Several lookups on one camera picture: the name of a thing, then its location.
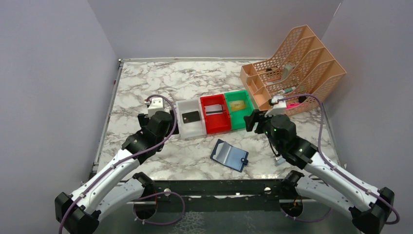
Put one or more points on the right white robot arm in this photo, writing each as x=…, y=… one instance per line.
x=367, y=206

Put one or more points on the peach desk organizer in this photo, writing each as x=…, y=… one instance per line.
x=317, y=72

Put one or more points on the gold card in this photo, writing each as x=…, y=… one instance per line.
x=237, y=105

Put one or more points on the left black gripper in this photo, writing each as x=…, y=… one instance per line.
x=141, y=119

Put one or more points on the black front rail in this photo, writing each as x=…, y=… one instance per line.
x=175, y=196

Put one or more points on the red plastic bin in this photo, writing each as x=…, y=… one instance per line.
x=216, y=123

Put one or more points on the grey eraser block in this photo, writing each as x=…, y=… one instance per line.
x=287, y=69

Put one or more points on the green capped marker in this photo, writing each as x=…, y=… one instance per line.
x=285, y=91

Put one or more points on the white grey card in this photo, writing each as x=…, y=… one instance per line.
x=213, y=109

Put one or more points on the black card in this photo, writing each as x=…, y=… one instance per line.
x=190, y=117

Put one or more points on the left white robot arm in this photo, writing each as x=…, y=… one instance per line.
x=81, y=211

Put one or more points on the green plastic bin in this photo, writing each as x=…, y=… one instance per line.
x=237, y=118

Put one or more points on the black binder clip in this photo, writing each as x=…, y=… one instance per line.
x=302, y=99

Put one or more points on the white plastic bin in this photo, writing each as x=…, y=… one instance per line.
x=194, y=129

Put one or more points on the navy blue card holder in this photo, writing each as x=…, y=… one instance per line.
x=229, y=156

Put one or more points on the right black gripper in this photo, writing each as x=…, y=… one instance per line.
x=251, y=120

